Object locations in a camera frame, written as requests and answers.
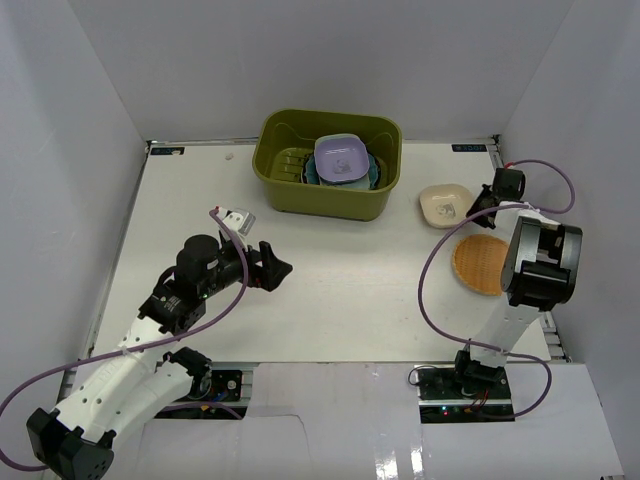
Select teal scalloped plate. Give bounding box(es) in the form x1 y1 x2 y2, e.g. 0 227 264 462
306 154 381 190

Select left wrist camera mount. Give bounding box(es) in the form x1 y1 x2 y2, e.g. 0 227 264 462
209 206 256 249

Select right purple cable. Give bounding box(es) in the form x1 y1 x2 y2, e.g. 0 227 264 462
417 159 576 419

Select olive green plastic bin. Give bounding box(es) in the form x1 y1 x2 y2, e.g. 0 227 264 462
252 109 402 221

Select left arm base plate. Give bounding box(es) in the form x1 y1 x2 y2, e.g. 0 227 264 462
194 370 244 403

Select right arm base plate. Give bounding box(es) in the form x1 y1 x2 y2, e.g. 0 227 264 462
407 364 514 424

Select orange woven round plate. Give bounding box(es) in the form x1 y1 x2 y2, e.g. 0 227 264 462
452 234 508 296

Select black rimmed beige plate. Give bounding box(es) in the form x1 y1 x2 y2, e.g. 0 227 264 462
300 157 309 184

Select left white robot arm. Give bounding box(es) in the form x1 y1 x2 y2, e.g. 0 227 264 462
26 235 293 479

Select lavender square dish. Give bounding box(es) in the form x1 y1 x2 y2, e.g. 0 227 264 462
313 135 370 184

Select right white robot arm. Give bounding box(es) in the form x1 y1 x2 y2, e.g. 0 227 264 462
451 206 583 399

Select cream square dish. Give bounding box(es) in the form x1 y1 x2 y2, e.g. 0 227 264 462
419 184 474 229

